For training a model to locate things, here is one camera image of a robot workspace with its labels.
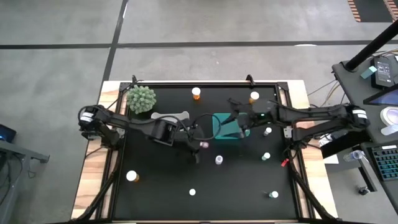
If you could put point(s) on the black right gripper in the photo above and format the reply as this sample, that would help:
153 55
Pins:
258 109

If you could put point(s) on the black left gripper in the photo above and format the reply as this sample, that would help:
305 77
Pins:
186 135

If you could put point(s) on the small clear white-capped bottle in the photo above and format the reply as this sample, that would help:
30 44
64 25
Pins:
219 159

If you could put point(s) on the orange pill bottle white cap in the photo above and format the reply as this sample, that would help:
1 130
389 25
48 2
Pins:
196 91
254 95

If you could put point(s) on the narrow orange pill bottle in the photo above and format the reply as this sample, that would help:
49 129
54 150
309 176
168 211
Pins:
192 192

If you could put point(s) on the large orange pill bottle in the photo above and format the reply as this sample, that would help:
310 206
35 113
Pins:
131 175

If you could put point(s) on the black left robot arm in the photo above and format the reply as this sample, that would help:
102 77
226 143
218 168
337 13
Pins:
105 118

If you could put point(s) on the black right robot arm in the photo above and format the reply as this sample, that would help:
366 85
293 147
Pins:
323 116

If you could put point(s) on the teal plastic bin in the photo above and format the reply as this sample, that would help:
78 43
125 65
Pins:
225 132

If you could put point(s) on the white plastic bin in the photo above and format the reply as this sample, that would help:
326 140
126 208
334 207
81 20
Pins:
161 114

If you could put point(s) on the small red tag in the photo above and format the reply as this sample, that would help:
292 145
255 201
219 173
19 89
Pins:
285 162

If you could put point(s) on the green succulent plant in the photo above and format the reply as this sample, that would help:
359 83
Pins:
141 99

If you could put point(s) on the white paper sheet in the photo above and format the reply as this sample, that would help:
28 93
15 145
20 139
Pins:
331 159

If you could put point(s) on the grey side desk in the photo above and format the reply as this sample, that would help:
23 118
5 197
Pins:
351 90

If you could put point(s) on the clear plastic water bottle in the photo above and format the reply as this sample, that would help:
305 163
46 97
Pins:
354 155

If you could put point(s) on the black caster wheel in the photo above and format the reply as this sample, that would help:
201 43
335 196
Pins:
363 190

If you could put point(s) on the small teal box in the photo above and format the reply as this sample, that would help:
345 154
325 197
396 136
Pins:
368 72

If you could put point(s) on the dark tablet screen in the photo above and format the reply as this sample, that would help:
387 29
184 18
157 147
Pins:
385 98

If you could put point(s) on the pale white object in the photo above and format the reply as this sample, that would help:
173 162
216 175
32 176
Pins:
390 129

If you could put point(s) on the black slanted pole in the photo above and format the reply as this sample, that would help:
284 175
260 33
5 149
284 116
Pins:
370 49

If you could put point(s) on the white tape roll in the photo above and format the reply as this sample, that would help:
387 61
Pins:
391 115

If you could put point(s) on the black backlit keyboard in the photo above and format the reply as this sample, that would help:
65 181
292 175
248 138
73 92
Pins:
387 163

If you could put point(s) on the black power adapter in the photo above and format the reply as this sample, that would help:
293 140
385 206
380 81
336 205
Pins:
384 71

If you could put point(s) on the black mat striped border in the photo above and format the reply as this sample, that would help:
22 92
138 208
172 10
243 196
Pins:
371 9

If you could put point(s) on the grey metal cart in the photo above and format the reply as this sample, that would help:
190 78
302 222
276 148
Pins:
15 155

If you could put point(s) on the blue lit device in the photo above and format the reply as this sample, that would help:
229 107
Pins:
6 133

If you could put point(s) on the black frame clamp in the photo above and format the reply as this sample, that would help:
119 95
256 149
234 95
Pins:
250 79
134 79

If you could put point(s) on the black aluminium table frame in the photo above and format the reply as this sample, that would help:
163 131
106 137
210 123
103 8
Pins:
199 84

